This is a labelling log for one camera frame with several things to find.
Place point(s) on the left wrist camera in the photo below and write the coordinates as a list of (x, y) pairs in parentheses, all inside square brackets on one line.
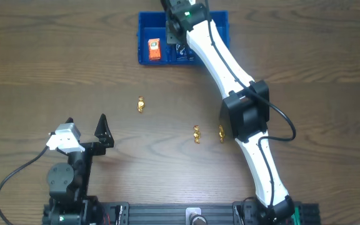
[(66, 137)]

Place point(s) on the blue candy pack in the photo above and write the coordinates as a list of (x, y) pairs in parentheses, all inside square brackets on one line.
[(181, 53)]

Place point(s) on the gold candy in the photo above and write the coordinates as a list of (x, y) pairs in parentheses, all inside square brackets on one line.
[(196, 134), (141, 104), (221, 133)]

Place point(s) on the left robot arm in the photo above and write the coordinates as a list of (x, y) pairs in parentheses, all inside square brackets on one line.
[(80, 175)]

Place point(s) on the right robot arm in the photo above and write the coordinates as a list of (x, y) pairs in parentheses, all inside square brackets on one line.
[(214, 56)]

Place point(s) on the blue tray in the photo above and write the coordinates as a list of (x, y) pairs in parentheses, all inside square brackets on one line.
[(152, 28)]

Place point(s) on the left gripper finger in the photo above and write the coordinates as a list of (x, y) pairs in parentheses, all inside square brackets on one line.
[(69, 120), (104, 134)]

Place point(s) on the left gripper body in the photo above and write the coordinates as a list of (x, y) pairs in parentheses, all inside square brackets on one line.
[(94, 148)]

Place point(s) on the mounting rail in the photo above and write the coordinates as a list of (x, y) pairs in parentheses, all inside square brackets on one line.
[(161, 215)]

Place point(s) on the orange candy box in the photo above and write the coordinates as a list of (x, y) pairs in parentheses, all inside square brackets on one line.
[(154, 50)]

